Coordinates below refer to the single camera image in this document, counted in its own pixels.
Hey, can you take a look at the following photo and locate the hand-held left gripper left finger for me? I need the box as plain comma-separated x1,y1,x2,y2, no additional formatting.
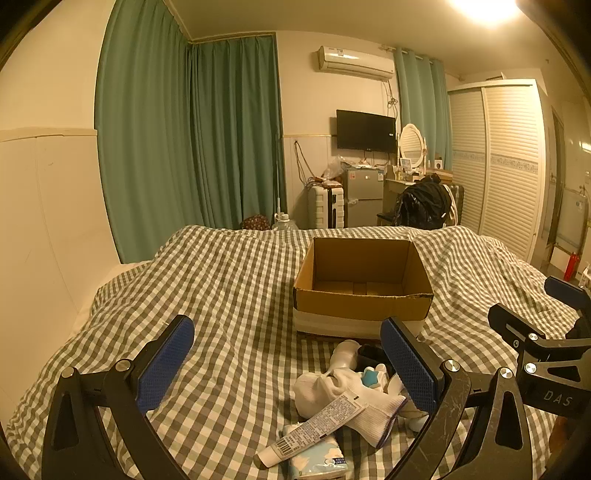
41,315,195,480

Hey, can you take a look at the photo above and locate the narrow green curtain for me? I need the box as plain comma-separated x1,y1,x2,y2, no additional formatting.
394,47,456,185

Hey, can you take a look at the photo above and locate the ceiling light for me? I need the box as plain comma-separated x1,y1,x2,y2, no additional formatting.
449,0,522,22

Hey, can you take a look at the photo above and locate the person's right forearm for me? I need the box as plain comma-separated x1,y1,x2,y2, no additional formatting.
553,414,576,445

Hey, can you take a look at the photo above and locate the silver small fridge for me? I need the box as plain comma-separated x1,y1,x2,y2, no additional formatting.
344,166,385,228

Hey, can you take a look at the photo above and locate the white suitcase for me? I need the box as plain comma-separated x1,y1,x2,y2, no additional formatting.
308,185,346,230

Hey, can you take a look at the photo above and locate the white cream tube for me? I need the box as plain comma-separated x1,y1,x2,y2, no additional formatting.
254,391,370,468

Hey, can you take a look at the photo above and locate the clear plastic bag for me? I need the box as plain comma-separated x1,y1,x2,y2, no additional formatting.
322,156,345,184

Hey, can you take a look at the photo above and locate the white louvered wardrobe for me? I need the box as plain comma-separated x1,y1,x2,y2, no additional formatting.
447,79,553,269

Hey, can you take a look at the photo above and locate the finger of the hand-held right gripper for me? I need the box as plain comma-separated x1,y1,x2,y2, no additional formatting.
543,275,591,321
488,302,550,358

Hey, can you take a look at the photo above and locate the black backpack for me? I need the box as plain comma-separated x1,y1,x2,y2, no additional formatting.
394,174,452,230

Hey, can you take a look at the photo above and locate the white cylindrical bottle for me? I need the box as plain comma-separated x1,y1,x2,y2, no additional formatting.
330,339,363,373

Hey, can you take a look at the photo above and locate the black pouch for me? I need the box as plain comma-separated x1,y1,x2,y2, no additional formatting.
356,344,398,377

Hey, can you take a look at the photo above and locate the white air conditioner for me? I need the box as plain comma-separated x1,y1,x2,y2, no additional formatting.
316,45,396,82

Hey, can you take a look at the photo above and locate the wooden dressing table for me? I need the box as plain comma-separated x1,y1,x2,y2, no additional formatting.
382,177,419,227

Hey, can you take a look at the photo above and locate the clear water jug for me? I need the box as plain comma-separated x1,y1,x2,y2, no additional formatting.
271,212,301,232

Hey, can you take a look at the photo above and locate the green checkered blanket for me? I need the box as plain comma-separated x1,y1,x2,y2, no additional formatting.
4,224,591,480

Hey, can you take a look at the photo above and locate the white toy with blue star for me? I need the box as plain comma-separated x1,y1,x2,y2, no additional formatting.
360,364,431,433

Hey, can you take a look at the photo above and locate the oval white vanity mirror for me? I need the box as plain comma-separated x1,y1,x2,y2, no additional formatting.
398,123,428,175

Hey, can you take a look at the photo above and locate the blue tissue pack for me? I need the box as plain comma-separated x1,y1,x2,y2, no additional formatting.
281,425,348,479

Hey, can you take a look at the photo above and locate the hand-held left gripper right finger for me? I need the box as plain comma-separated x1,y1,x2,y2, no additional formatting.
379,316,536,480

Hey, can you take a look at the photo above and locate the white sock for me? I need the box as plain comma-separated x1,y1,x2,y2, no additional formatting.
294,367,408,448

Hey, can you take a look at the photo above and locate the brown cardboard box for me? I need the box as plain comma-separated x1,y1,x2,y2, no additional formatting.
293,237,435,341

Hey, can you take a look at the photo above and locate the black wall television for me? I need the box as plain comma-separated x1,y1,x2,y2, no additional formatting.
336,109,398,153

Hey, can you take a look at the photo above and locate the wall cable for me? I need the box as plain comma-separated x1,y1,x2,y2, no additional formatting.
294,140,315,186

